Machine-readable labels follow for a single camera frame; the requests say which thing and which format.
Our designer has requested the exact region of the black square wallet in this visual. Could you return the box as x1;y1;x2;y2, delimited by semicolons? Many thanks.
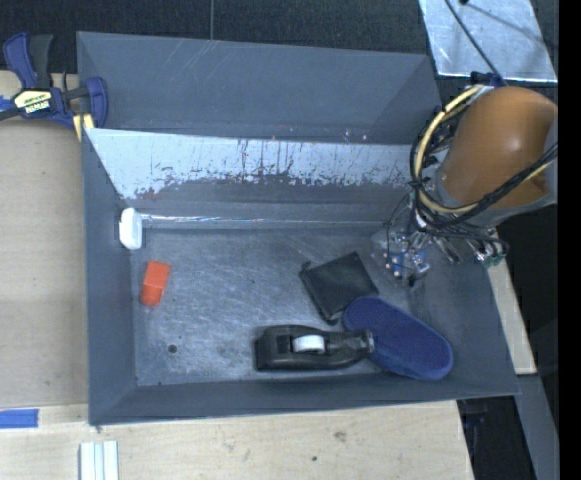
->
298;251;381;326

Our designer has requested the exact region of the white plastic cap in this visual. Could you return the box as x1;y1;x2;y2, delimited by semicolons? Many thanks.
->
118;206;146;251

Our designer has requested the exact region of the orange block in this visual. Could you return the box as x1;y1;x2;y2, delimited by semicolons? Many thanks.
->
139;260;173;308

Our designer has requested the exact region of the black tape dispenser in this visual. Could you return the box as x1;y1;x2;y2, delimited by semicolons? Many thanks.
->
253;324;376;373

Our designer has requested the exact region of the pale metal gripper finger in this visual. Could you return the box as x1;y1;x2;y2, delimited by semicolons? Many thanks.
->
371;227;407;265
388;250;431;287

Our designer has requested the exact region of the pale wood flat board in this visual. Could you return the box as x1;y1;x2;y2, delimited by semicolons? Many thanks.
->
0;117;91;410

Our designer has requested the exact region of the blue oval case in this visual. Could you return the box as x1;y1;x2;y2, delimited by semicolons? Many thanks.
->
341;295;455;382

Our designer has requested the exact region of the grey metal bin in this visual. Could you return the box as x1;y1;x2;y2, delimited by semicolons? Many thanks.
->
74;30;522;427

